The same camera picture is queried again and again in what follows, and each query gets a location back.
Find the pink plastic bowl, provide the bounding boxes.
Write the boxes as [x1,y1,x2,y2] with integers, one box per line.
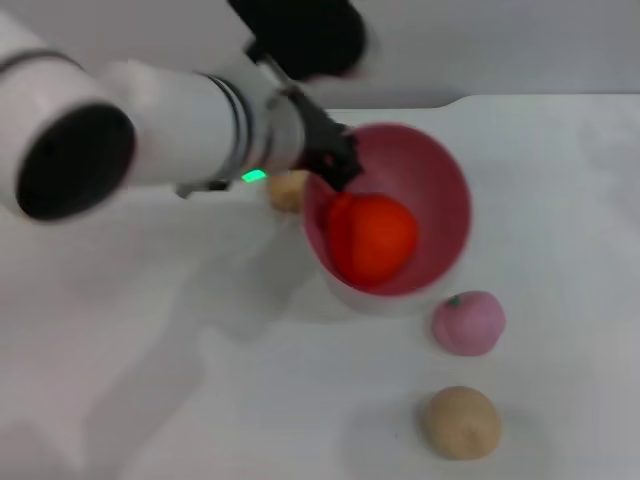
[299,122,474,316]

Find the tan toy potato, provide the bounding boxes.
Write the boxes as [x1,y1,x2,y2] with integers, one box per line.
[424,385,502,460]

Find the grey left arm cable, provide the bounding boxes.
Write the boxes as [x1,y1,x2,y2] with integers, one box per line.
[174,178,231,200]

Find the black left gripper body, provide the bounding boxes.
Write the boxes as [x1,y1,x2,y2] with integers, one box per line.
[292,94,351,171]

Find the toy bread slice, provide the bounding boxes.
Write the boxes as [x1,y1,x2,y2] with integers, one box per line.
[269,169,309,214]

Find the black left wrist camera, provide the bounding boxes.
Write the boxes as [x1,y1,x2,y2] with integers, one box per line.
[227,0,369,84]

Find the orange squishy toy fruit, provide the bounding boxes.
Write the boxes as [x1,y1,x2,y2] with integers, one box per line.
[327,193,419,287]

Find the pink toy peach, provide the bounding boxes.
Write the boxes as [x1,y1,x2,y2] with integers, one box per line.
[432,290,506,357]

